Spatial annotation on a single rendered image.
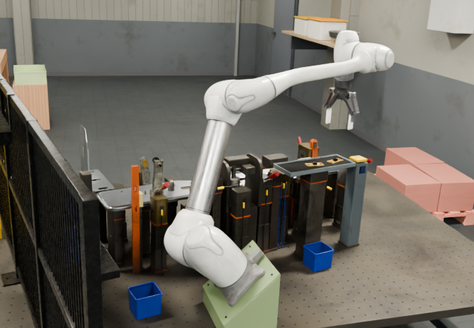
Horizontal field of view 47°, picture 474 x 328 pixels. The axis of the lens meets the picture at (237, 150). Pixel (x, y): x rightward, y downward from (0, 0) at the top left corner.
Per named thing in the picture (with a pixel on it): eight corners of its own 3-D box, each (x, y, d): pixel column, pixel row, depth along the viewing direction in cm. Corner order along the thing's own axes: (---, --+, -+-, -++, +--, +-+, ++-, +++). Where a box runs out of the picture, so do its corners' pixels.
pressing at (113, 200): (331, 158, 313) (331, 155, 313) (357, 170, 295) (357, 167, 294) (94, 194, 247) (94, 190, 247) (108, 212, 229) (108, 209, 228)
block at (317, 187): (310, 248, 267) (318, 162, 254) (320, 255, 260) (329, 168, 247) (293, 252, 262) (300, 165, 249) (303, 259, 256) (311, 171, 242)
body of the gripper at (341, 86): (355, 79, 241) (353, 99, 244) (341, 76, 247) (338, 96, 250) (345, 81, 236) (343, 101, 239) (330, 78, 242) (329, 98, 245)
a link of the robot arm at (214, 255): (230, 293, 194) (192, 257, 184) (203, 281, 209) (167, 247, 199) (255, 257, 200) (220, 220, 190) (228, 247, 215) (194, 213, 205)
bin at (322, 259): (319, 257, 259) (321, 240, 256) (333, 267, 250) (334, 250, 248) (300, 262, 253) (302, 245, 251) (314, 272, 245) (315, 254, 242)
